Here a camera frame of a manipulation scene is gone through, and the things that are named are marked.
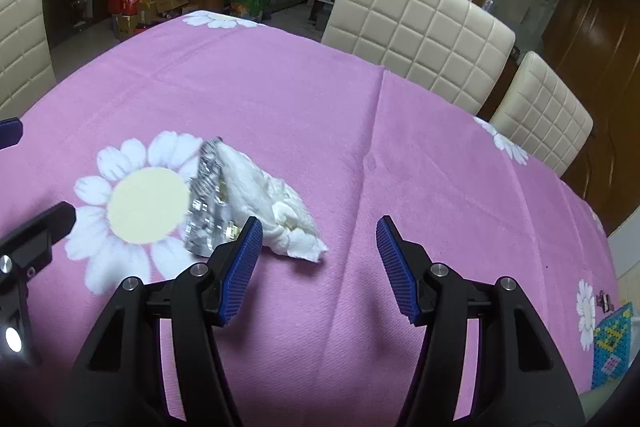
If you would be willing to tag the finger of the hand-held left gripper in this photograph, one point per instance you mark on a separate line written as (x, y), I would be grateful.
(11, 133)
(45, 227)

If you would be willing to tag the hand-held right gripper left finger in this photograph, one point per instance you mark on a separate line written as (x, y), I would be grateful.
(242, 272)

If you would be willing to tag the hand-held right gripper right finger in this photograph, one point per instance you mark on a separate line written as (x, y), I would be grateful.
(395, 272)

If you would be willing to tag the white tissue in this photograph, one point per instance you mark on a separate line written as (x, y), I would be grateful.
(265, 202)

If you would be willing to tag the silver foil wrapper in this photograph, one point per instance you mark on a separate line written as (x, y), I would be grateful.
(205, 207)

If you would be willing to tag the cream quilted leather chair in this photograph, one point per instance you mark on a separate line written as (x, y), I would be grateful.
(22, 42)
(415, 37)
(545, 117)

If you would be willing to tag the pink daisy print tablecloth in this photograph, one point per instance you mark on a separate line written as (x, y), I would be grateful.
(400, 157)

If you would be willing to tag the colourful beaded coaster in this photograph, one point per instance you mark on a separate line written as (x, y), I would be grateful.
(612, 347)

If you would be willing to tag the coffee table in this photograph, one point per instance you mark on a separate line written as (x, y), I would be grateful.
(322, 4)

